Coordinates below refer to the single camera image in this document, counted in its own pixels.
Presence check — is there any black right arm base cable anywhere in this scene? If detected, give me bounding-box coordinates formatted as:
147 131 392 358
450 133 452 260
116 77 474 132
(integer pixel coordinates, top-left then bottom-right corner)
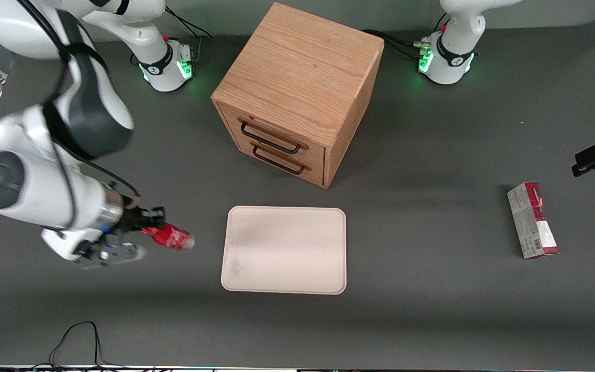
163 6 214 65

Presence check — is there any black right arm wrist cable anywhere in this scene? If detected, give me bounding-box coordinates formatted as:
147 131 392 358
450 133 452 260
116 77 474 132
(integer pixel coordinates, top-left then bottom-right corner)
16 0 142 230

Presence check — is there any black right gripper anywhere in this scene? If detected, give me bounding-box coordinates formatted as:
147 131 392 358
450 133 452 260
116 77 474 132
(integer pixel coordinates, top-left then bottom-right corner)
116 205 168 241

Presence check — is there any grey and red carton box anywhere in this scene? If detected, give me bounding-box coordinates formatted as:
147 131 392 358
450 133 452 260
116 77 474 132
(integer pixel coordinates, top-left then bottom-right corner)
507 181 559 260

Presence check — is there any red coke bottle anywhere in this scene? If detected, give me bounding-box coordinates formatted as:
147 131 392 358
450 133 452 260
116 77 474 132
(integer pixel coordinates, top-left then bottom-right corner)
139 221 196 253

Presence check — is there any black arm base cable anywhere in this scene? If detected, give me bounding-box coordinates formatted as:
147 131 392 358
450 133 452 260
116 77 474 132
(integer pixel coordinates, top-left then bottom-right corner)
163 6 214 65
361 29 432 58

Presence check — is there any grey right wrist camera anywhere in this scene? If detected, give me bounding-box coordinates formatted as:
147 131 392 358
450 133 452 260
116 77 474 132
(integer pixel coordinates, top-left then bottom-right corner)
73 242 147 270

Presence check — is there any wooden drawer cabinet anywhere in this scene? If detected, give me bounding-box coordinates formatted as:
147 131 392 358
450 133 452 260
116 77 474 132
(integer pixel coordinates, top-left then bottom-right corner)
211 2 385 190

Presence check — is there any black left arm base cable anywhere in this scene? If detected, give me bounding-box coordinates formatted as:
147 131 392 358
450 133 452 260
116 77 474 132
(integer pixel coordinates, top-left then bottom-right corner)
361 29 432 58

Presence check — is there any cream rectangular tray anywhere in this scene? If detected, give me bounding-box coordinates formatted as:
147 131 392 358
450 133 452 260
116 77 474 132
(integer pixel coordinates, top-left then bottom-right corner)
220 205 348 296

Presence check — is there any black looped cable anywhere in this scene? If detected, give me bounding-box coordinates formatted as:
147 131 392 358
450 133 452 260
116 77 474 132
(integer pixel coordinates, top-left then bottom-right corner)
32 321 138 370

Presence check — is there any black drawer handle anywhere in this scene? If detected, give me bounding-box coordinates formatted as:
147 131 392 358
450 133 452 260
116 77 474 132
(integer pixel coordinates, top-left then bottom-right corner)
239 119 309 155
250 143 312 175

